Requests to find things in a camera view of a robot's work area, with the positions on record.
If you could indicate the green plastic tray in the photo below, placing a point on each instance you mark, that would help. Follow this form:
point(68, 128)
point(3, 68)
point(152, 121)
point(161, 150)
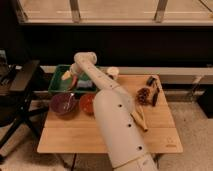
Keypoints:
point(58, 85)

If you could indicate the brown pine cone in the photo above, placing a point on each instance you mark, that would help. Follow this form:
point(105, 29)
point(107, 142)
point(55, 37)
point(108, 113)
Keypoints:
point(142, 96)

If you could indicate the orange-red bowl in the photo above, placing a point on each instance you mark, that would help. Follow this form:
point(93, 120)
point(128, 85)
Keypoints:
point(86, 103)

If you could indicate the metal spoon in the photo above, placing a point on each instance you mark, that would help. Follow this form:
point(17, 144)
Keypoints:
point(66, 107)

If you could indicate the purple bowl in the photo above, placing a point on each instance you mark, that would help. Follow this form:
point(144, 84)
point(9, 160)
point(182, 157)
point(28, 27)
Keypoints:
point(58, 102)

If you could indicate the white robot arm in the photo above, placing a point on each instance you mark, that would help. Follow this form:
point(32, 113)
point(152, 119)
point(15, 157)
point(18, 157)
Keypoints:
point(113, 109)

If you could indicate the black office chair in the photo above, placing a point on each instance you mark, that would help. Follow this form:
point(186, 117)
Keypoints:
point(16, 95)

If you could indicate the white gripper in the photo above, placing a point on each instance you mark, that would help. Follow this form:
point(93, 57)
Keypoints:
point(74, 70)

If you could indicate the blue sponge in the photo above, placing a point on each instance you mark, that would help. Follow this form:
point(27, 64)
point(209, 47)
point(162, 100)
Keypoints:
point(84, 84)

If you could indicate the red chili pepper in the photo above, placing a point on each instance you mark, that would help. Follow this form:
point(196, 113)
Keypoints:
point(73, 82)

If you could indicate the white paper cup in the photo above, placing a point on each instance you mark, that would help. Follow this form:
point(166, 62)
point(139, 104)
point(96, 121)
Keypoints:
point(113, 72)

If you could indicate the wooden folding table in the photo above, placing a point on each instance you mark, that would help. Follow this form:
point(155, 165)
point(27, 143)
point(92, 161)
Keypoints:
point(77, 132)

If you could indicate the black clip tool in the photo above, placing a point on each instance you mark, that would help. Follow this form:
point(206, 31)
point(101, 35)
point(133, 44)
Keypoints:
point(152, 82)

